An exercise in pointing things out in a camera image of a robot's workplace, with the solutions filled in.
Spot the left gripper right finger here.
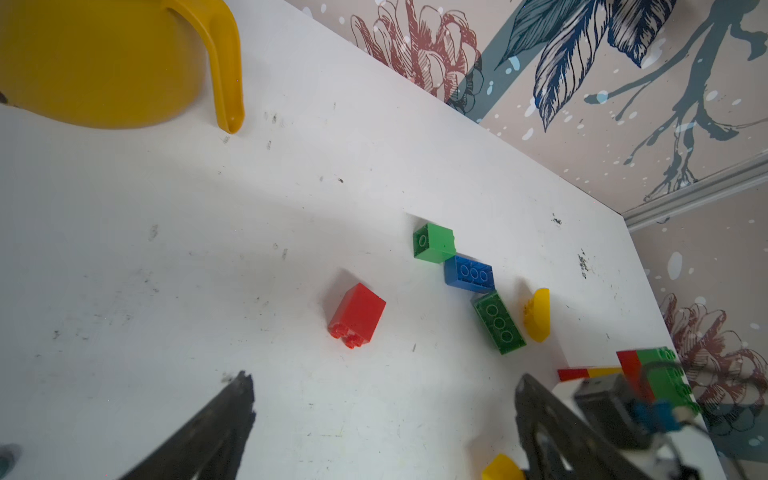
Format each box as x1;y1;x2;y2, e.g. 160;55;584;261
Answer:
515;374;648;479

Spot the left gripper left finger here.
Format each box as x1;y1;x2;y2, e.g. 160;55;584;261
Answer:
124;371;256;479

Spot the yellow curved lego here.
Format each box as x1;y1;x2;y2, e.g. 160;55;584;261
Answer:
523;288;551;343
481;454;526;480

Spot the red square lego brick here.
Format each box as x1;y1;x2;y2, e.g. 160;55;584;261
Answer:
557;368;590;382
328;283;386;349

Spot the yellow square lego brick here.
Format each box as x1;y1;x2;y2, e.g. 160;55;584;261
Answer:
587;367;623;378

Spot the red long lego brick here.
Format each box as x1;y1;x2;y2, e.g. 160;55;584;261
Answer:
616;350;655;403

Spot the green long lego brick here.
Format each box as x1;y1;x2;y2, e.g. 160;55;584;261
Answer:
636;347;701;415
472;291;526;355

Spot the blue lego brick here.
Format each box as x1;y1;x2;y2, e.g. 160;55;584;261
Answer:
443;255;495;293

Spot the green square lego brick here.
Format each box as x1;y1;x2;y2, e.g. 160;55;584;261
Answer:
412;223;457;264

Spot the yellow pot with black lid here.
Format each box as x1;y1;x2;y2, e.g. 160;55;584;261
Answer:
1;1;245;134

